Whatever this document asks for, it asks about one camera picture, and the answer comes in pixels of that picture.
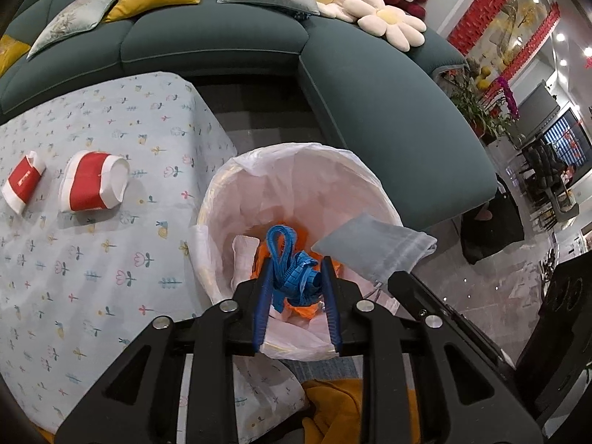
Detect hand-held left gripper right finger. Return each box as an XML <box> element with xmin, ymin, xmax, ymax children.
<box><xmin>321</xmin><ymin>256</ymin><xmax>544</xmax><ymax>444</ymax></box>

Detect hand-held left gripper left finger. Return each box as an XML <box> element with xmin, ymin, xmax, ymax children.
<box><xmin>55</xmin><ymin>259</ymin><xmax>275</xmax><ymax>444</ymax></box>

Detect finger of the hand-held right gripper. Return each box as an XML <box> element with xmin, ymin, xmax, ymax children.
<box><xmin>387</xmin><ymin>271</ymin><xmax>515</xmax><ymax>373</ymax></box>

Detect orange plastic bag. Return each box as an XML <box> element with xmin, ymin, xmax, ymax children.
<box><xmin>252</xmin><ymin>222</ymin><xmax>345</xmax><ymax>320</ymax></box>

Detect blue strap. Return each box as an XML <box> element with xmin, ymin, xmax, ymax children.
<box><xmin>266</xmin><ymin>225</ymin><xmax>321</xmax><ymax>313</ymax></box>

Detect grey translucent pouch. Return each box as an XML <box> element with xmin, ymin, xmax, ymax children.
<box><xmin>311</xmin><ymin>213</ymin><xmax>438</xmax><ymax>290</ymax></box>

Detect trash bin with white liner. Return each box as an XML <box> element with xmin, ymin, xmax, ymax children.
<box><xmin>189</xmin><ymin>142</ymin><xmax>403</xmax><ymax>364</ymax></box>

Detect large red white paper box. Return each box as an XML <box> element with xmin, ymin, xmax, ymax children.
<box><xmin>58</xmin><ymin>149</ymin><xmax>131</xmax><ymax>214</ymax></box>

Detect red white paper cup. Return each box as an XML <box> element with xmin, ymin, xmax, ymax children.
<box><xmin>1</xmin><ymin>152</ymin><xmax>46</xmax><ymax>216</ymax></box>

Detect yellow cloth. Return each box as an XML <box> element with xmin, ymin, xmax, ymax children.
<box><xmin>303</xmin><ymin>378</ymin><xmax>366</xmax><ymax>444</ymax></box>

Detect black bag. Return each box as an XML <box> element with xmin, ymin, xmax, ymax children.
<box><xmin>460</xmin><ymin>173</ymin><xmax>528</xmax><ymax>265</ymax></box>

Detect black dining chairs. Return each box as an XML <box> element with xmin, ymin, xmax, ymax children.
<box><xmin>522</xmin><ymin>141</ymin><xmax>576</xmax><ymax>223</ymax></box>

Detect teal sofa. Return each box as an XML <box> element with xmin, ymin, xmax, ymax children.
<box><xmin>0</xmin><ymin>0</ymin><xmax>498</xmax><ymax>232</ymax></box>

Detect potted orchid plants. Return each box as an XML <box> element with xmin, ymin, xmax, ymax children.
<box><xmin>451</xmin><ymin>67</ymin><xmax>521</xmax><ymax>144</ymax></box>

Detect grey screen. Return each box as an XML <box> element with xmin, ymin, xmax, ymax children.
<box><xmin>515</xmin><ymin>81</ymin><xmax>562</xmax><ymax>148</ymax></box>

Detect red wall decoration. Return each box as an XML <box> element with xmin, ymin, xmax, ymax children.
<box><xmin>446</xmin><ymin>0</ymin><xmax>560</xmax><ymax>84</ymax></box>

